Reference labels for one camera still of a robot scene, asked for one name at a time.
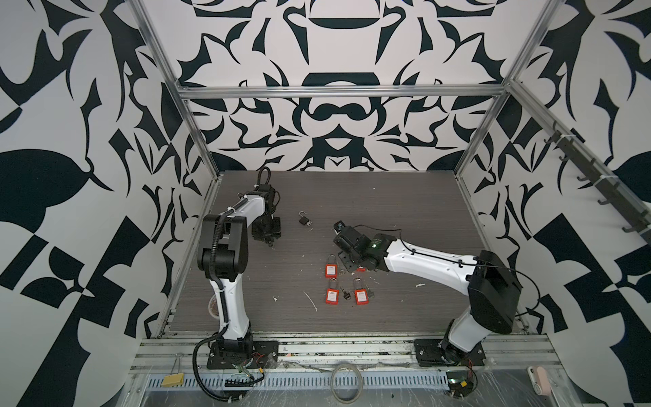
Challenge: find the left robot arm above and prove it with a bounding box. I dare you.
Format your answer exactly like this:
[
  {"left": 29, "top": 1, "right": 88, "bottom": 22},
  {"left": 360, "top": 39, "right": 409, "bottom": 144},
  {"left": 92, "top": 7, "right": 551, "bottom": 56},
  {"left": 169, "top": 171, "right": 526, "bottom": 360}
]
[{"left": 197, "top": 166, "right": 281, "bottom": 353}]

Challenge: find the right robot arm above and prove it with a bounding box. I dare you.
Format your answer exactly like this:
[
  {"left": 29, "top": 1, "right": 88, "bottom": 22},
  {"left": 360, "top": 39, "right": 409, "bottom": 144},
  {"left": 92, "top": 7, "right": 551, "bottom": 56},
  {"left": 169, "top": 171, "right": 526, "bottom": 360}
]
[{"left": 333, "top": 220, "right": 523, "bottom": 366}]

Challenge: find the small black padlock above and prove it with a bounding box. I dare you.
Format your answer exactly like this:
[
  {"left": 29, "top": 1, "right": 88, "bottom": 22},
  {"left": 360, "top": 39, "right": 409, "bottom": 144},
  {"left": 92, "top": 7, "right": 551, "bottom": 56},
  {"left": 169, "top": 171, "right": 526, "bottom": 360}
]
[{"left": 298, "top": 211, "right": 313, "bottom": 227}]

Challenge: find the clear tape roll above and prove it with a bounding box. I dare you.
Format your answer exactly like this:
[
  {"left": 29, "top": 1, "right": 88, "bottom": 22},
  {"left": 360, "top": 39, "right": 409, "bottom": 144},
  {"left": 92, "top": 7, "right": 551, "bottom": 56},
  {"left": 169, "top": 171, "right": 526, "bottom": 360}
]
[{"left": 208, "top": 295, "right": 220, "bottom": 320}]

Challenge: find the green lit circuit board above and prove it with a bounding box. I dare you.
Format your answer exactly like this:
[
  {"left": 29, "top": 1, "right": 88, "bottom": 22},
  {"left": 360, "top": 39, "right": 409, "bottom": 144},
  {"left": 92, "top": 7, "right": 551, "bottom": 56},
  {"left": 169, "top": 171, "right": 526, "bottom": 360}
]
[{"left": 447, "top": 369, "right": 479, "bottom": 400}]

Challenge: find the pink small device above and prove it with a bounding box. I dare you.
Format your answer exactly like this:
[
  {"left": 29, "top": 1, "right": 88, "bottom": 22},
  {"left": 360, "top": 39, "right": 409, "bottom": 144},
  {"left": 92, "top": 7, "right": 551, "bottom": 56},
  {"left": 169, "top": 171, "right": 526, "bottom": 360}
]
[{"left": 527, "top": 366, "right": 552, "bottom": 397}]

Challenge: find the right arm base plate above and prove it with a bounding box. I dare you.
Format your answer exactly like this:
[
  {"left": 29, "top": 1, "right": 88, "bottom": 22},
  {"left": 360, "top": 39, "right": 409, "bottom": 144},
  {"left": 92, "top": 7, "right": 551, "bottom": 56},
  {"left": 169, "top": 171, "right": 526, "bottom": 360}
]
[{"left": 414, "top": 338, "right": 486, "bottom": 367}]

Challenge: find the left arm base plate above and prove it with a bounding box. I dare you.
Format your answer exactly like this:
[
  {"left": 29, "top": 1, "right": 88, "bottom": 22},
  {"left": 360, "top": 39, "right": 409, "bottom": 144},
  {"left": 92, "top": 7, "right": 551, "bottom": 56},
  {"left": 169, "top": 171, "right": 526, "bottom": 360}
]
[{"left": 207, "top": 339, "right": 279, "bottom": 370}]

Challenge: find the slotted cable duct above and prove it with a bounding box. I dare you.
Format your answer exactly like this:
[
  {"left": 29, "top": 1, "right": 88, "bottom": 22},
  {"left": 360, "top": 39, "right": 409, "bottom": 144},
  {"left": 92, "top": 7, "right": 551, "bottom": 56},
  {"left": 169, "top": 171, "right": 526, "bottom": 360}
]
[{"left": 152, "top": 370, "right": 451, "bottom": 392}]

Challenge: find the black hook rail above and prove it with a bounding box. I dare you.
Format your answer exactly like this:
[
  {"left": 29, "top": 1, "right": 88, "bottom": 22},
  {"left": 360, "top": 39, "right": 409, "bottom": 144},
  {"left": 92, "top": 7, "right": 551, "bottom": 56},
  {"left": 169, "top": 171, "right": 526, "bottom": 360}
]
[{"left": 543, "top": 121, "right": 650, "bottom": 245}]

